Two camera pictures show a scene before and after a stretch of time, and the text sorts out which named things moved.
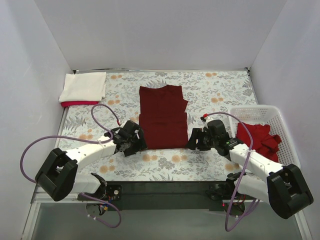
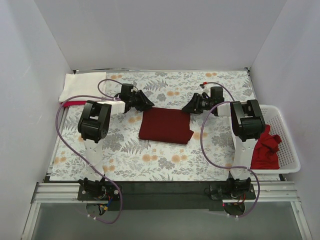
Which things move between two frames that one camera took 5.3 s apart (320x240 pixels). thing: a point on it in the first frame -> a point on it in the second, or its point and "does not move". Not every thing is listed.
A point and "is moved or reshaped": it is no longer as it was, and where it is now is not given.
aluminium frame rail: [38, 197] does not move
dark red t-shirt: [163, 117] is moved or reshaped
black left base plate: [109, 192] does not move
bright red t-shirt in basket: [263, 142] does not move
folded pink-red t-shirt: [64, 104] does not move
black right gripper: [196, 139] -> [197, 103]
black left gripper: [137, 139] -> [140, 100]
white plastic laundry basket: [268, 115] does not move
